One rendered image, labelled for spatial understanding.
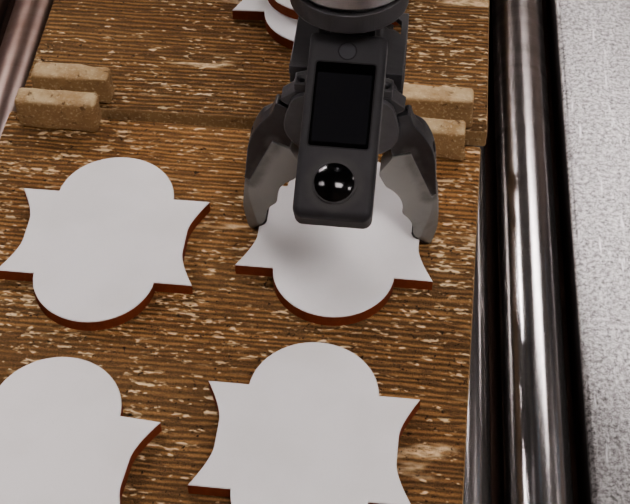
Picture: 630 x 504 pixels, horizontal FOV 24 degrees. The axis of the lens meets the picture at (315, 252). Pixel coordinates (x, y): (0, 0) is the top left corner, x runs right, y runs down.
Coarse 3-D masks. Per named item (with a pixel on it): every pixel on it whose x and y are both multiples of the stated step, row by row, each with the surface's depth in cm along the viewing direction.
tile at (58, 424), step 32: (32, 384) 90; (64, 384) 90; (96, 384) 90; (0, 416) 88; (32, 416) 88; (64, 416) 88; (96, 416) 88; (0, 448) 87; (32, 448) 87; (64, 448) 87; (96, 448) 87; (128, 448) 87; (0, 480) 85; (32, 480) 85; (64, 480) 85; (96, 480) 85
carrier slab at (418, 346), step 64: (128, 128) 107; (192, 128) 107; (0, 192) 102; (192, 192) 102; (448, 192) 102; (0, 256) 98; (192, 256) 98; (448, 256) 98; (0, 320) 95; (192, 320) 95; (256, 320) 95; (384, 320) 95; (448, 320) 95; (0, 384) 91; (128, 384) 91; (192, 384) 91; (384, 384) 91; (448, 384) 91; (192, 448) 88; (448, 448) 88
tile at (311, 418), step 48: (240, 384) 90; (288, 384) 90; (336, 384) 90; (240, 432) 87; (288, 432) 87; (336, 432) 87; (384, 432) 87; (192, 480) 85; (240, 480) 85; (288, 480) 85; (336, 480) 85; (384, 480) 85
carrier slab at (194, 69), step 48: (96, 0) 117; (144, 0) 117; (192, 0) 117; (240, 0) 117; (432, 0) 117; (480, 0) 117; (48, 48) 113; (96, 48) 113; (144, 48) 113; (192, 48) 113; (240, 48) 113; (288, 48) 113; (432, 48) 113; (480, 48) 113; (144, 96) 109; (192, 96) 109; (240, 96) 109; (480, 96) 109; (480, 144) 108
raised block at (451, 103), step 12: (408, 84) 106; (408, 96) 105; (420, 96) 105; (432, 96) 105; (444, 96) 105; (456, 96) 105; (468, 96) 105; (420, 108) 106; (432, 108) 106; (444, 108) 106; (456, 108) 105; (468, 108) 105; (468, 120) 106
